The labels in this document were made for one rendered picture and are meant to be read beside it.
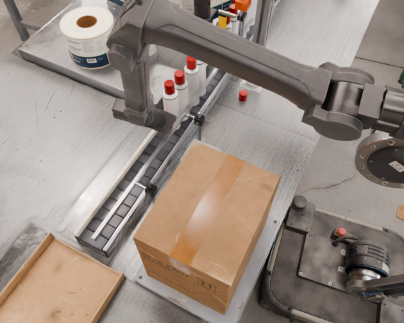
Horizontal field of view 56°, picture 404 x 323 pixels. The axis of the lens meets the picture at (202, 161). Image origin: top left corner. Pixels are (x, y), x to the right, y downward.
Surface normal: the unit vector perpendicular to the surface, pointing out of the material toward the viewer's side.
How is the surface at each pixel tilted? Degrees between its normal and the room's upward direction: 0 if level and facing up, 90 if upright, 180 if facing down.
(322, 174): 0
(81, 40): 90
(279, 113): 0
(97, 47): 90
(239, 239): 0
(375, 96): 19
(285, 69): 28
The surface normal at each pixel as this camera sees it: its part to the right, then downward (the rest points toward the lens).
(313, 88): 0.22, -0.15
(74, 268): 0.00, -0.56
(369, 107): -0.11, -0.27
